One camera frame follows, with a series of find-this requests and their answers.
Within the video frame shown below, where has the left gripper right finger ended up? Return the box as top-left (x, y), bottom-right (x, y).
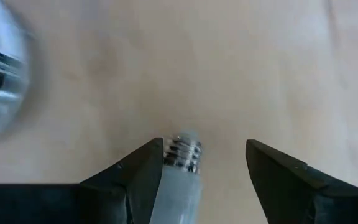
top-left (246, 139), bottom-right (358, 224)

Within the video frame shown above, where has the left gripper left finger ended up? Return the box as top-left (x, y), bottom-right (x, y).
top-left (0, 137), bottom-right (165, 224)

